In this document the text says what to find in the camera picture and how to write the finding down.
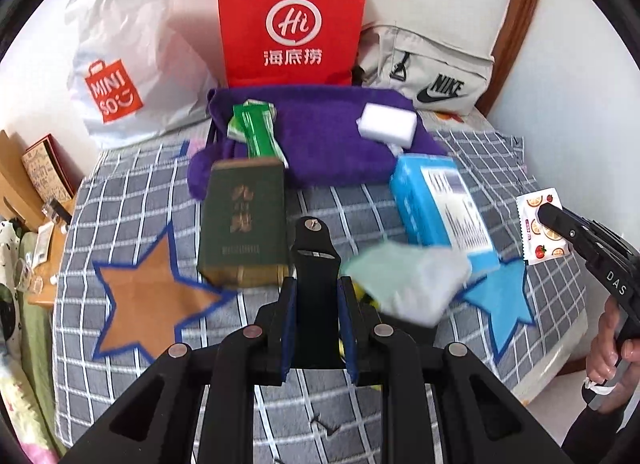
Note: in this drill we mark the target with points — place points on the red paper bag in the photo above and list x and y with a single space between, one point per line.
292 29

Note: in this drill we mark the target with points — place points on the brown star cutout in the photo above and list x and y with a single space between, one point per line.
150 294

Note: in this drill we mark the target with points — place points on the person's right forearm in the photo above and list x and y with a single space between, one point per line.
600 439

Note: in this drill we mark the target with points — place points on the wooden nightstand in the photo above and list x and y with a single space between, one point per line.
52 269

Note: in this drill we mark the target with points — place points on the grey waist bag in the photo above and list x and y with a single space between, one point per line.
430 74

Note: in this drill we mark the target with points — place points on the blue tissue pack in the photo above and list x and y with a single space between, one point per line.
435 209

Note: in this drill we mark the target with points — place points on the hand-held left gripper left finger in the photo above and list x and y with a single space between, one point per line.
287 324

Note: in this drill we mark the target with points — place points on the white sponge block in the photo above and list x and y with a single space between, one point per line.
387 124

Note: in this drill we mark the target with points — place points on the fruit print packet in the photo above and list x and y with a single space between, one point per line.
532 234

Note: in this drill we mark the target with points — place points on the brown patterned book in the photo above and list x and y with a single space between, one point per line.
45 169

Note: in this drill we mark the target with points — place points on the grey checked tablecloth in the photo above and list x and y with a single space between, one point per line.
125 394

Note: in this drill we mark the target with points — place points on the dark green tissue packet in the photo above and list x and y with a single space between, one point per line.
257 134

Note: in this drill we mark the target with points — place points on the white plastic shopping bag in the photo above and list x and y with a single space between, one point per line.
130 44

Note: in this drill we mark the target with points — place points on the person's right hand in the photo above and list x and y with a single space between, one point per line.
602 349

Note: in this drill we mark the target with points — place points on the blue star cutout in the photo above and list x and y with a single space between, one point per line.
505 299

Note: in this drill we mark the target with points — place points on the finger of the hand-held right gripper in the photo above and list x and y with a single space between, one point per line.
565 226

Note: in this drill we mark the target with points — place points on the wooden headboard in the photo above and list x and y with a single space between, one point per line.
15 179

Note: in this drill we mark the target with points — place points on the dark green tea tin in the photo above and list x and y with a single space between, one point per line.
242 224

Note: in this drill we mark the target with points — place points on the brown wooden door frame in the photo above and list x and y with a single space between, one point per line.
520 19

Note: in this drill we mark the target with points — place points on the purple towel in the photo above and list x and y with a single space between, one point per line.
330 154

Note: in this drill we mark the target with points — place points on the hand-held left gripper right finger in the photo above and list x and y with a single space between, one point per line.
348 324

